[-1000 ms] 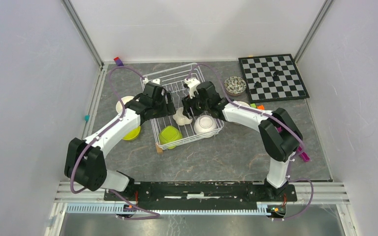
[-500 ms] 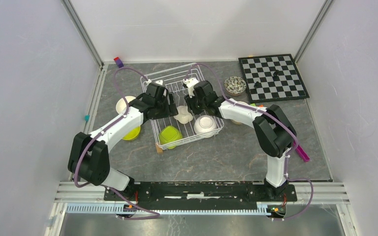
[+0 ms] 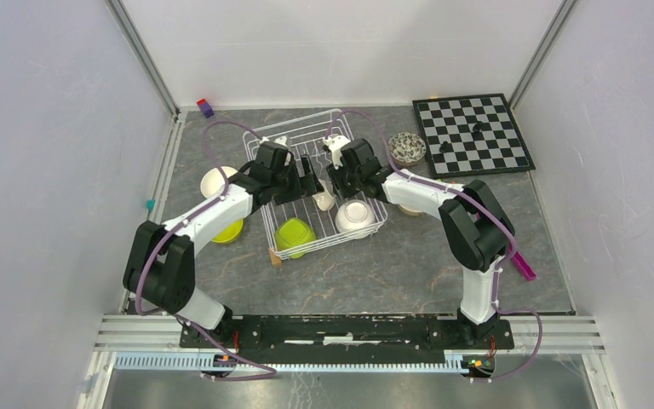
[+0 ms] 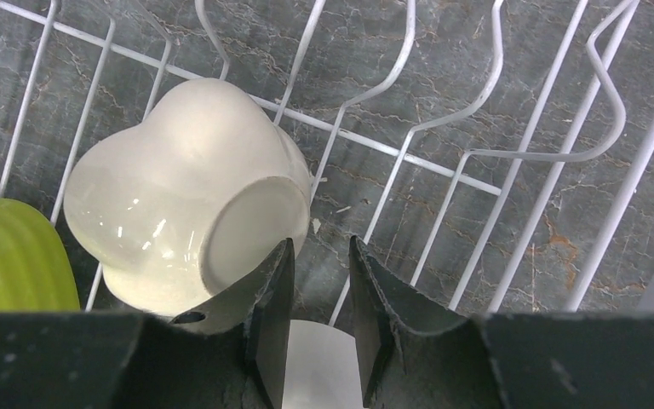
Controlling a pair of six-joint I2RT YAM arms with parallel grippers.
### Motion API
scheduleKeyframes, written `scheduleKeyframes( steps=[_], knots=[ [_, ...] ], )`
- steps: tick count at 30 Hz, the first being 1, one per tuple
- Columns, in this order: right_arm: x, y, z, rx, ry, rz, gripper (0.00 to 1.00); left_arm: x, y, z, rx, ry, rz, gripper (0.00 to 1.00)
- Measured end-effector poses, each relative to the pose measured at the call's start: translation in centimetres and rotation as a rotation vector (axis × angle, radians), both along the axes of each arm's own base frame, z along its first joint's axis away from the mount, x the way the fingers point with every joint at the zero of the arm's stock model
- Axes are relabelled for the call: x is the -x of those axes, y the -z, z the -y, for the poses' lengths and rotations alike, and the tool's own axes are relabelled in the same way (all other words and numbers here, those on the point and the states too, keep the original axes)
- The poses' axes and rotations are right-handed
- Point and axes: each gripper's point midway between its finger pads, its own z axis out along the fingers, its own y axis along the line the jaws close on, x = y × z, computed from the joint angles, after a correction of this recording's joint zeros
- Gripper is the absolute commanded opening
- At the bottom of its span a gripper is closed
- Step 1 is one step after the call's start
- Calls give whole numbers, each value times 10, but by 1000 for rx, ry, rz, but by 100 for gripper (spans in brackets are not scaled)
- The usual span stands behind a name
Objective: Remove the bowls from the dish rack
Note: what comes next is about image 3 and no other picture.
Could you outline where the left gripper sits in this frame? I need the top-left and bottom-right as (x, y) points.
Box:
(271, 154), (324, 206)

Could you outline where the cream lobed small bowl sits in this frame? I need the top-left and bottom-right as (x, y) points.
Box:
(312, 179), (336, 211)

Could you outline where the white round bowl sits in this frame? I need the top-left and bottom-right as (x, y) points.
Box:
(335, 199), (376, 239)

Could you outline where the pink patterned bowl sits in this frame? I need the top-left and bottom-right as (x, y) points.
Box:
(387, 132), (427, 167)

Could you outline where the tan ceramic floral bowl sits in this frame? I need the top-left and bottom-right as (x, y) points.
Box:
(398, 205), (422, 216)

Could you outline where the green square plastic bowl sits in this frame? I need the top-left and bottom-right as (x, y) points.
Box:
(275, 217), (316, 251)

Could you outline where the large white ribbed bowl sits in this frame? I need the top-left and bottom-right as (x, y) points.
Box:
(199, 166), (238, 199)

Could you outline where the yellow green round bowl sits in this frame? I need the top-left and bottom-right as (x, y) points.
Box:
(211, 220), (244, 245)

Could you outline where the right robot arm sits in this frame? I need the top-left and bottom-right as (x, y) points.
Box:
(324, 135), (517, 348)

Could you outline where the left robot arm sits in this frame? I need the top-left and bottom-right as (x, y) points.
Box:
(123, 141), (324, 348)

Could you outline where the small wooden block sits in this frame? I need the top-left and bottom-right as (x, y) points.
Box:
(269, 249), (283, 268)

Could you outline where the black white chessboard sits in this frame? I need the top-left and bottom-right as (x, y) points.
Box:
(412, 93), (536, 179)

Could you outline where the red purple block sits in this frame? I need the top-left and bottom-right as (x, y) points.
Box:
(197, 98), (215, 118)

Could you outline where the magenta plastic scoop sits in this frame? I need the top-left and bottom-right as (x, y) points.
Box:
(511, 251), (536, 282)

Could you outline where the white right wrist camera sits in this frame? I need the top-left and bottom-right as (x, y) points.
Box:
(324, 134), (351, 170)

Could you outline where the white wire dish rack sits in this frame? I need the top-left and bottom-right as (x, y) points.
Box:
(242, 109), (387, 262)

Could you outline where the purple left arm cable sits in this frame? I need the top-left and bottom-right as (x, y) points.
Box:
(135, 119), (278, 383)

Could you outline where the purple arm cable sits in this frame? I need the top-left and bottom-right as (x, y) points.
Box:
(324, 108), (544, 383)
(135, 119), (278, 383)

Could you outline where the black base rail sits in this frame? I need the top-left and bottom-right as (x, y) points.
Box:
(210, 314), (515, 366)

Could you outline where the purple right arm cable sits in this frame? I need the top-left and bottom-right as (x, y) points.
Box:
(324, 108), (544, 383)

